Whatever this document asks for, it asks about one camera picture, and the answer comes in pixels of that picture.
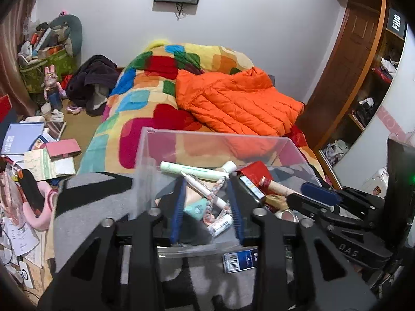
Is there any clear plastic storage bin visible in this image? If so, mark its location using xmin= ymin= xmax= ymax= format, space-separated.
xmin=129 ymin=126 xmax=325 ymax=258

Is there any dark purple clothing pile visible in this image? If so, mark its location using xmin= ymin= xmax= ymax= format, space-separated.
xmin=66 ymin=55 xmax=120 ymax=117

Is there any green glass bottle white cap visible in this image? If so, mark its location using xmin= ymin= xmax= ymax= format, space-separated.
xmin=238 ymin=175 xmax=266 ymax=202

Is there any blue barcode card box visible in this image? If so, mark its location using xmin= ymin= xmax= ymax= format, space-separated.
xmin=222 ymin=248 xmax=258 ymax=274

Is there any white green ointment tube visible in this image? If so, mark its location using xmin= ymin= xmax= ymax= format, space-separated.
xmin=207 ymin=214 xmax=233 ymax=237

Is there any red envelope packet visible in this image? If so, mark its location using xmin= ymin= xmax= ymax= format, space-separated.
xmin=237 ymin=161 xmax=273 ymax=187

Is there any teal plastic case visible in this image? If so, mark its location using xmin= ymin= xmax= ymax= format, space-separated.
xmin=184 ymin=198 xmax=208 ymax=221

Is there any pink white braided rope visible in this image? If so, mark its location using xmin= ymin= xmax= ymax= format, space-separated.
xmin=202 ymin=175 xmax=232 ymax=225

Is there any brown wooden wardrobe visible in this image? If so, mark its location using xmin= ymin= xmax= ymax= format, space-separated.
xmin=295 ymin=0 xmax=408 ymax=151

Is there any pale green long tube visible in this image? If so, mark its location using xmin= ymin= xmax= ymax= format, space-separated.
xmin=160 ymin=161 xmax=229 ymax=181

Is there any blue white booklet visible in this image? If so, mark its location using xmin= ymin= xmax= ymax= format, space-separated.
xmin=1 ymin=122 xmax=44 ymax=155

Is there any wooden stamp block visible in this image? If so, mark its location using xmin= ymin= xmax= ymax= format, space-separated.
xmin=265 ymin=194 xmax=289 ymax=212

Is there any colourful patchwork blanket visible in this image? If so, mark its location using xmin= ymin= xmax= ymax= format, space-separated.
xmin=79 ymin=41 xmax=323 ymax=175

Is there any rabbit figurine doll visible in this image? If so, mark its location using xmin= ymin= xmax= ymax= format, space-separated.
xmin=43 ymin=64 xmax=66 ymax=111

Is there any green storage basket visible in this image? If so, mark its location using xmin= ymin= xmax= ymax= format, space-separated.
xmin=20 ymin=49 xmax=77 ymax=93

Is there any orange puffer jacket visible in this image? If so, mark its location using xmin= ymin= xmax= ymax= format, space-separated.
xmin=176 ymin=67 xmax=304 ymax=136

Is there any beige cosmetic tube white cap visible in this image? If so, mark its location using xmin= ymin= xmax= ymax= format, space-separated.
xmin=185 ymin=161 xmax=236 ymax=206

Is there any striped pink curtain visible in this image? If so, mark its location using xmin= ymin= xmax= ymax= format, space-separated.
xmin=1 ymin=0 xmax=37 ymax=116

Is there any red flat box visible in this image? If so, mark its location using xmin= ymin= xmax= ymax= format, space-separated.
xmin=0 ymin=95 xmax=13 ymax=122

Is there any grey green neck pillow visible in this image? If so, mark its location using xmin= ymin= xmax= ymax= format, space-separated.
xmin=49 ymin=14 xmax=83 ymax=57

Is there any grey black fleece blanket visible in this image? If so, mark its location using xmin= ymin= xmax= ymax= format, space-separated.
xmin=51 ymin=171 xmax=296 ymax=311

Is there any white pen gold tip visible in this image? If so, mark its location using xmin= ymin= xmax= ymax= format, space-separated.
xmin=180 ymin=171 xmax=227 ymax=209

